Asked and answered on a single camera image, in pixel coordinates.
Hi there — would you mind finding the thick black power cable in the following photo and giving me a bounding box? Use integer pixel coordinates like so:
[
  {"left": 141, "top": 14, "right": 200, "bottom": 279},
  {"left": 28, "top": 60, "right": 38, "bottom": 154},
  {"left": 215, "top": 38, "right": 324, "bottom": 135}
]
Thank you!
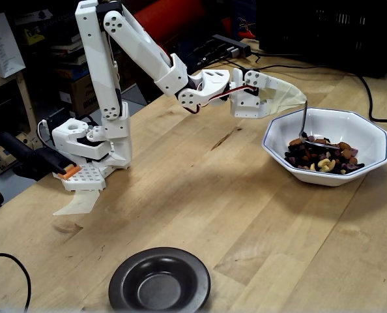
[{"left": 245, "top": 52, "right": 387, "bottom": 124}]

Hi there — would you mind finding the black power strip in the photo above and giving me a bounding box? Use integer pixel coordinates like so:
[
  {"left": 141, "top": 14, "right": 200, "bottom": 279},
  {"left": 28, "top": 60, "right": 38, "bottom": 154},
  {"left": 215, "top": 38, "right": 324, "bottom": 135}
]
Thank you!
[{"left": 212, "top": 33, "right": 252, "bottom": 59}]

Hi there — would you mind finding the printed cardboard box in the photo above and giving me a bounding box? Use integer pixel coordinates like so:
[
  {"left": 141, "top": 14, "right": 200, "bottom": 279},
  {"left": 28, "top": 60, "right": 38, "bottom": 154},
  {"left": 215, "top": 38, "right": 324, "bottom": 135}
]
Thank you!
[{"left": 59, "top": 73, "right": 100, "bottom": 115}]

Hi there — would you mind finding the nut and dried fruit mix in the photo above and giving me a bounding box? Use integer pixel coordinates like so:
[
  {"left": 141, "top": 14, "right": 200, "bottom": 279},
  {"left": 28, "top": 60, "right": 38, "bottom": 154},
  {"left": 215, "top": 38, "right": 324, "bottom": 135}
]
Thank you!
[{"left": 283, "top": 135, "right": 366, "bottom": 175}]

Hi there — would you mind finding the black clamp with orange tip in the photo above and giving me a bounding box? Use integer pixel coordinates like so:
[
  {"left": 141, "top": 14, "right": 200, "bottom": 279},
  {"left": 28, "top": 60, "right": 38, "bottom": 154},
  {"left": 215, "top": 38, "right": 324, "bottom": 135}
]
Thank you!
[{"left": 0, "top": 131, "right": 81, "bottom": 181}]

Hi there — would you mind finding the beige socket box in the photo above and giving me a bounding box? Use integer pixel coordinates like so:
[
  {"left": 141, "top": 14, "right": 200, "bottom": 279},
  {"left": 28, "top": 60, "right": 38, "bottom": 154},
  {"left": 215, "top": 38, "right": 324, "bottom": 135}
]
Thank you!
[{"left": 0, "top": 145, "right": 22, "bottom": 183}]

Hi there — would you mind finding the thin black cable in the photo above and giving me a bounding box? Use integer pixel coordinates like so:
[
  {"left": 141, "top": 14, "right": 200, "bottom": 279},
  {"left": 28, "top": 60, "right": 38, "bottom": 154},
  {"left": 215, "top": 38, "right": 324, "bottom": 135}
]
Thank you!
[{"left": 222, "top": 57, "right": 357, "bottom": 76}]

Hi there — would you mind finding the dark brown plate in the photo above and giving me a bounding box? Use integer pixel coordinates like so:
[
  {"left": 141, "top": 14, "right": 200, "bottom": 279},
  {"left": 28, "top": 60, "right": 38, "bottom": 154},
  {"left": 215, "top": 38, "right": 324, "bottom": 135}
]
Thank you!
[{"left": 107, "top": 246, "right": 212, "bottom": 311}]

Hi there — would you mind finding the white paper box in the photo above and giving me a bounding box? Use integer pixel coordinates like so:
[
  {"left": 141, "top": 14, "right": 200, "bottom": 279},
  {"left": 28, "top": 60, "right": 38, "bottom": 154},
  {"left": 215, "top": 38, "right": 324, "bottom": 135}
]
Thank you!
[{"left": 0, "top": 12, "right": 27, "bottom": 79}]

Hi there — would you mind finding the stack of books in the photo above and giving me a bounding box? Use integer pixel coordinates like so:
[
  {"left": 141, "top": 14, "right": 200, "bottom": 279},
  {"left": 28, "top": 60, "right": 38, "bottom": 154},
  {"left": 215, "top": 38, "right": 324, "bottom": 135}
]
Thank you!
[{"left": 48, "top": 38, "right": 87, "bottom": 66}]

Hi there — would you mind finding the light wooden shelf unit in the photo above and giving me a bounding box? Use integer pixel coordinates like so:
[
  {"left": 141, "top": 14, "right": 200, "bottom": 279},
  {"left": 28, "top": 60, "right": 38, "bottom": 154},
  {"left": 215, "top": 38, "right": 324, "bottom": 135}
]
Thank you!
[{"left": 0, "top": 70, "right": 40, "bottom": 144}]

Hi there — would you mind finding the white octagonal bowl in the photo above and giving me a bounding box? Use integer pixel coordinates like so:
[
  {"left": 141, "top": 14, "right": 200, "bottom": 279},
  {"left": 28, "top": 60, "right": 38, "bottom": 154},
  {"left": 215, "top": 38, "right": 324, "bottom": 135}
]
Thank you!
[{"left": 261, "top": 106, "right": 387, "bottom": 188}]

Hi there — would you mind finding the bent metal spoon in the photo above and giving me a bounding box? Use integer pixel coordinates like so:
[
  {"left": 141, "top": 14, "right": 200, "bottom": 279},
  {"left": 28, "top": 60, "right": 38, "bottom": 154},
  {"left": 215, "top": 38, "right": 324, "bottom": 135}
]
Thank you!
[{"left": 298, "top": 100, "right": 341, "bottom": 151}]

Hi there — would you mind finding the black plastic crate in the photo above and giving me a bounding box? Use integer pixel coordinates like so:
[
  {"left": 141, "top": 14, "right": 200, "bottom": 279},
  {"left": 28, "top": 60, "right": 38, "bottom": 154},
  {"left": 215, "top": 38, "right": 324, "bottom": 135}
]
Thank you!
[{"left": 256, "top": 0, "right": 387, "bottom": 79}]

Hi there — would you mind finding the long black cable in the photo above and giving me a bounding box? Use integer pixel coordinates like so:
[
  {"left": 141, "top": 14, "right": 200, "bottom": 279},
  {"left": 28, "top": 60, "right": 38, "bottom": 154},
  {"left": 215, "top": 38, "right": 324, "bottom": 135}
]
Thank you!
[{"left": 0, "top": 252, "right": 33, "bottom": 312}]

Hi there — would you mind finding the translucent white sheet piece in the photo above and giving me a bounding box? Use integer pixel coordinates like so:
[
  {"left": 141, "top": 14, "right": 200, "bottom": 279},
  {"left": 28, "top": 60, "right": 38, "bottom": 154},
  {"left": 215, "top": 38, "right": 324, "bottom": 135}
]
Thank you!
[{"left": 51, "top": 188, "right": 100, "bottom": 216}]

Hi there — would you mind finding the red chair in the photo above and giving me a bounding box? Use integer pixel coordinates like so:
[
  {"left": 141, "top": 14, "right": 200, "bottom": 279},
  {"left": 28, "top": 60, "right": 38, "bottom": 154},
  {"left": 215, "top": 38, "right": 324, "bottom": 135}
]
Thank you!
[{"left": 100, "top": 0, "right": 220, "bottom": 105}]

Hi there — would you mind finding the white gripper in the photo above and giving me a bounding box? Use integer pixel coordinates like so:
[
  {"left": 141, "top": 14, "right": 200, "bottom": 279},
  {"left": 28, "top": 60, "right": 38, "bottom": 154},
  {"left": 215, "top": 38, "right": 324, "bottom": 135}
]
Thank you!
[{"left": 229, "top": 68, "right": 307, "bottom": 119}]

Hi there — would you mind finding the yellow small box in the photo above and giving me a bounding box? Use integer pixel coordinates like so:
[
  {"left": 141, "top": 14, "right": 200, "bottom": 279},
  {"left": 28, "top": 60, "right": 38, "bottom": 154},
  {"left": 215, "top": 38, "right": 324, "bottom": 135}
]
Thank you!
[{"left": 23, "top": 27, "right": 47, "bottom": 46}]

